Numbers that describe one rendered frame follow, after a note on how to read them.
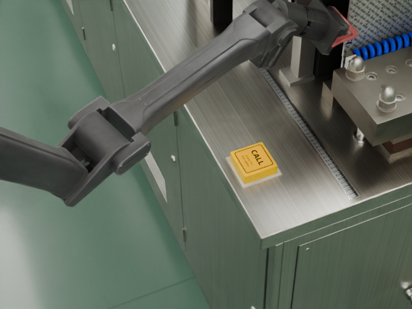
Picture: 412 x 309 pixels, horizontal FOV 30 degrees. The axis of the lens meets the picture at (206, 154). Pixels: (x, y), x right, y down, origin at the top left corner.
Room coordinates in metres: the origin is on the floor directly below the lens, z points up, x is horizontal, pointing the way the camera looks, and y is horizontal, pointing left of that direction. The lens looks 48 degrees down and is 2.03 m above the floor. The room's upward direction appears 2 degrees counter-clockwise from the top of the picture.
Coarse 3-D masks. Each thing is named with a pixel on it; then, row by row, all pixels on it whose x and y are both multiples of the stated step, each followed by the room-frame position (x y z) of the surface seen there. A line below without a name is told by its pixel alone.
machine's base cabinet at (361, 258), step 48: (96, 0) 1.93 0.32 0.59; (96, 48) 2.05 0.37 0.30; (144, 48) 1.49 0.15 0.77; (192, 144) 1.20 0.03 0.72; (192, 192) 1.22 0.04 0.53; (192, 240) 1.24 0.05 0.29; (240, 240) 0.95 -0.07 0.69; (288, 240) 0.82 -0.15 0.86; (336, 240) 0.87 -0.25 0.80; (384, 240) 0.91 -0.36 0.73; (240, 288) 0.94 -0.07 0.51; (288, 288) 0.83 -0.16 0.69; (336, 288) 0.87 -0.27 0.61; (384, 288) 0.92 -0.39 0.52
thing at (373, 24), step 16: (352, 0) 1.15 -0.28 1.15; (368, 0) 1.16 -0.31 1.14; (384, 0) 1.18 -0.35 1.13; (400, 0) 1.19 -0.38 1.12; (352, 16) 1.15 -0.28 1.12; (368, 16) 1.17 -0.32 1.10; (384, 16) 1.18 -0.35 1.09; (400, 16) 1.19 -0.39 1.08; (368, 32) 1.17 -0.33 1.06; (384, 32) 1.18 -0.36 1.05; (400, 32) 1.20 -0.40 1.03; (352, 48) 1.16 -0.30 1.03
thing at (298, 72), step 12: (288, 0) 1.22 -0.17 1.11; (300, 0) 1.19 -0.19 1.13; (300, 48) 1.21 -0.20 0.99; (312, 48) 1.22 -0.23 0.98; (300, 60) 1.21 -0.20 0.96; (312, 60) 1.22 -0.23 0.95; (288, 72) 1.23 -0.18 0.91; (300, 72) 1.21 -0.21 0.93; (312, 72) 1.22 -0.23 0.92; (288, 84) 1.20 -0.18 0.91
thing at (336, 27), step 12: (312, 0) 1.18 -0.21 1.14; (312, 12) 1.11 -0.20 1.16; (324, 12) 1.13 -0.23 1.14; (312, 24) 1.10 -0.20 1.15; (324, 24) 1.11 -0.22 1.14; (336, 24) 1.10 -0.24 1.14; (300, 36) 1.09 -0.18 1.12; (312, 36) 1.10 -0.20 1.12; (324, 36) 1.10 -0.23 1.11; (336, 36) 1.09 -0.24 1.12; (324, 48) 1.08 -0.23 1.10
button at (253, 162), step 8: (256, 144) 1.01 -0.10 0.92; (232, 152) 0.99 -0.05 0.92; (240, 152) 0.99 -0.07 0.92; (248, 152) 0.99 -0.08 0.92; (256, 152) 0.99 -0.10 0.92; (264, 152) 0.99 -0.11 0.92; (232, 160) 0.98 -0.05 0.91; (240, 160) 0.97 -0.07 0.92; (248, 160) 0.97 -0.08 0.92; (256, 160) 0.97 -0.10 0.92; (264, 160) 0.97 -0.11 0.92; (272, 160) 0.97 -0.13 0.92; (240, 168) 0.95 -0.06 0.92; (248, 168) 0.95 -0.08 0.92; (256, 168) 0.95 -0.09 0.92; (264, 168) 0.95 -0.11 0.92; (272, 168) 0.95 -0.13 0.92; (240, 176) 0.94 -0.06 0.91; (248, 176) 0.93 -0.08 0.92; (256, 176) 0.94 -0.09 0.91; (264, 176) 0.94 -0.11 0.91
